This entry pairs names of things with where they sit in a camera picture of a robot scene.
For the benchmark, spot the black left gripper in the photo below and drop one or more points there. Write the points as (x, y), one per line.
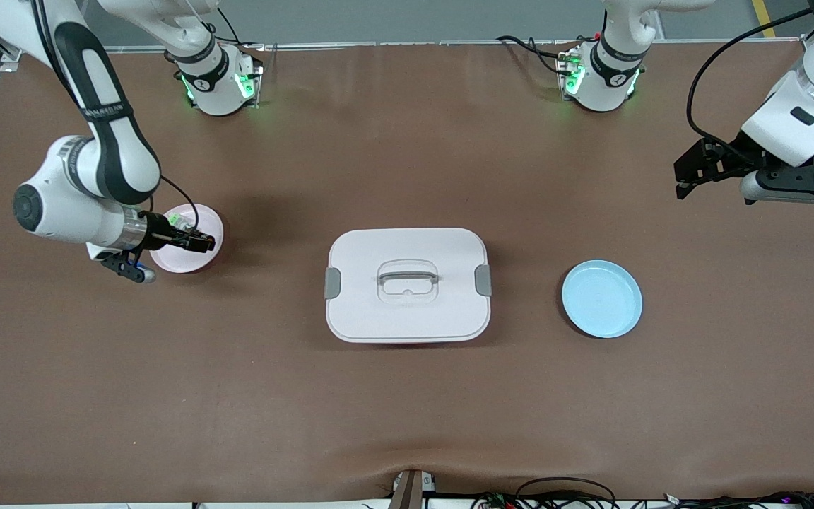
(730, 160)

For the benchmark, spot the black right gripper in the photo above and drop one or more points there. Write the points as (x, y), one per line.
(160, 230)

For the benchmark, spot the orange push-button switch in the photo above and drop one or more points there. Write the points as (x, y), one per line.
(202, 242)

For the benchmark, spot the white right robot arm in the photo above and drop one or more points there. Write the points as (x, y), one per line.
(68, 205)

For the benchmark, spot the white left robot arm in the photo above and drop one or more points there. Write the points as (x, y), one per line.
(608, 78)

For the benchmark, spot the grey box latch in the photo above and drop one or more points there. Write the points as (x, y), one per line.
(483, 281)
(333, 283)

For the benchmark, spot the white lidded storage box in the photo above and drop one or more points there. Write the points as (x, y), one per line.
(407, 318)

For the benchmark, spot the pink round plate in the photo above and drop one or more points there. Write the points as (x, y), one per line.
(188, 263)

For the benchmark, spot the light blue round plate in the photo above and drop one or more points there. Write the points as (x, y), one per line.
(601, 300)

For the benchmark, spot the brown table mat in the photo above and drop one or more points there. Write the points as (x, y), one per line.
(407, 396)

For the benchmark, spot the green push-button switch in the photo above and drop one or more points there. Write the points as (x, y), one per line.
(175, 220)

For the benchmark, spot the silver table edge rail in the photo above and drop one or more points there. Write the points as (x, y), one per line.
(379, 45)

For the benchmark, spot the grey metal mount bracket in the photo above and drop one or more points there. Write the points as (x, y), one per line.
(407, 495)

